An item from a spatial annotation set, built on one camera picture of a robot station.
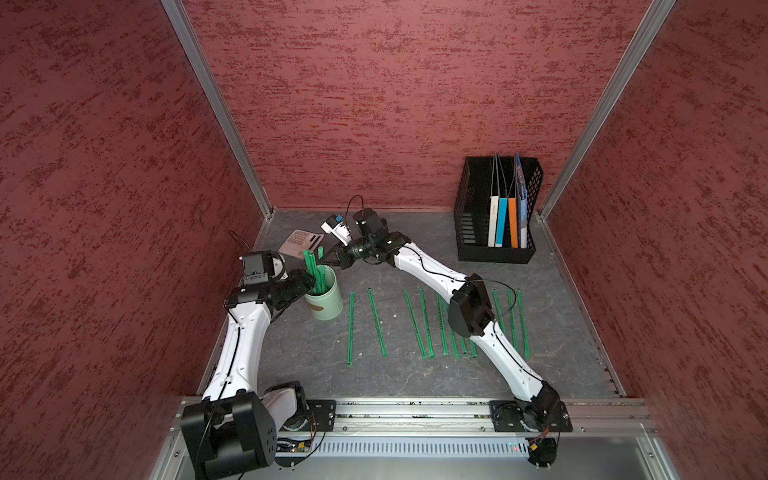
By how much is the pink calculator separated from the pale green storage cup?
252mm

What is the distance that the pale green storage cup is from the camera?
32.5 inches

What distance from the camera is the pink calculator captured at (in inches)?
42.7
